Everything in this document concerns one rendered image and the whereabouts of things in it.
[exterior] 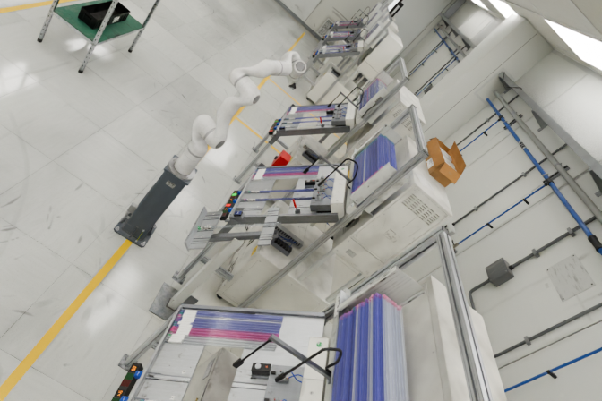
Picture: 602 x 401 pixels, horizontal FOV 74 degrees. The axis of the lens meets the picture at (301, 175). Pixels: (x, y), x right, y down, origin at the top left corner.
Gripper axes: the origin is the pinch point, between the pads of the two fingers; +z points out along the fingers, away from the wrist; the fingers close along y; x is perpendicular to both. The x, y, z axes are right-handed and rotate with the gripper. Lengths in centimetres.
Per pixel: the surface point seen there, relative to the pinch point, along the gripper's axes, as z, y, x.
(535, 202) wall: 1, 151, 172
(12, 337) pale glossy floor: -34, 96, -194
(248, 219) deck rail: -11, 83, -59
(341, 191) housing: -30, 83, 2
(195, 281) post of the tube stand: -6, 109, -102
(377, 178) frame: -62, 79, 13
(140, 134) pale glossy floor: 119, -10, -115
